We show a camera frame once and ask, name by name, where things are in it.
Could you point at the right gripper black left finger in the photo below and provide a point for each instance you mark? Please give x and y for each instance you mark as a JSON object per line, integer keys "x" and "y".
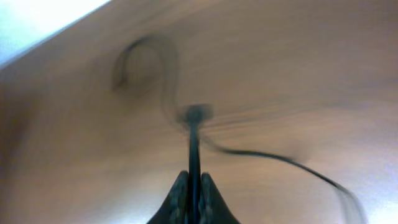
{"x": 174, "y": 208}

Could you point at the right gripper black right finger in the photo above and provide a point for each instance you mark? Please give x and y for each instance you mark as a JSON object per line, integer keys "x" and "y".
{"x": 212, "y": 207}

